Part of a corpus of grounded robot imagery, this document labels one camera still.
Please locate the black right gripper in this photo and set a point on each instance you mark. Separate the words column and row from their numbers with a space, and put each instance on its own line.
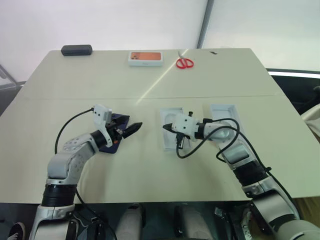
column 182, row 142

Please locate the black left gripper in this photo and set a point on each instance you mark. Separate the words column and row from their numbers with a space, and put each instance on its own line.
column 115, row 132

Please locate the dark blue phone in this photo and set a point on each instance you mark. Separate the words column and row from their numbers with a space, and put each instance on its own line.
column 124, row 119

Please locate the white phone box lid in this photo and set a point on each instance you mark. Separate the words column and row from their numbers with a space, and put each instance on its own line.
column 222, row 111

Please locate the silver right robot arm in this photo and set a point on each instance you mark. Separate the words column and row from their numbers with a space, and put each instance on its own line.
column 240, row 152

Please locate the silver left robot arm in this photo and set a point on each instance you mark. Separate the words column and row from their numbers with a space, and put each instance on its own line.
column 72, row 160

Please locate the white phone box base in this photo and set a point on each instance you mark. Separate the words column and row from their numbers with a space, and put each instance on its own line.
column 168, row 143

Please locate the orange print phone box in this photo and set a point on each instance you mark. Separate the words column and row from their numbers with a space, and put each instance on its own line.
column 145, row 57

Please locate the small black object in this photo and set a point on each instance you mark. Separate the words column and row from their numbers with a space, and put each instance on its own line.
column 213, row 52

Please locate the black oblong case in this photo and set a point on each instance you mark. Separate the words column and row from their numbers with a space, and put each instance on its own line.
column 77, row 50

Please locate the grey rounded shape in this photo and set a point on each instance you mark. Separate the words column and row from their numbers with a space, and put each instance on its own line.
column 130, row 222

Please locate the grey metal pole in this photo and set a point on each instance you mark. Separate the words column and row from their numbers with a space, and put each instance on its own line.
column 205, row 22

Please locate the dark grey chair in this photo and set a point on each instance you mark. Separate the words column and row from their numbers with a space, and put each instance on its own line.
column 10, row 87

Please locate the black desk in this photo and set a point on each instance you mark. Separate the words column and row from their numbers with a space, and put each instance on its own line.
column 287, row 85

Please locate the beige cloth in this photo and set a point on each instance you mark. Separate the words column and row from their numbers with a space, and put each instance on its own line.
column 312, row 120

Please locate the black white sneaker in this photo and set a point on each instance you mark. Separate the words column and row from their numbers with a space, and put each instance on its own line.
column 16, row 230

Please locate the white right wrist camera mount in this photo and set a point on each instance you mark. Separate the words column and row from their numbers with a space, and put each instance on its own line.
column 186, row 125

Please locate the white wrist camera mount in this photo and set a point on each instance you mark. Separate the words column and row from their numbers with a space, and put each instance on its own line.
column 186, row 125
column 100, row 115

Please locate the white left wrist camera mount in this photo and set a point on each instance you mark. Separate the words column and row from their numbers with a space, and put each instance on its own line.
column 100, row 115

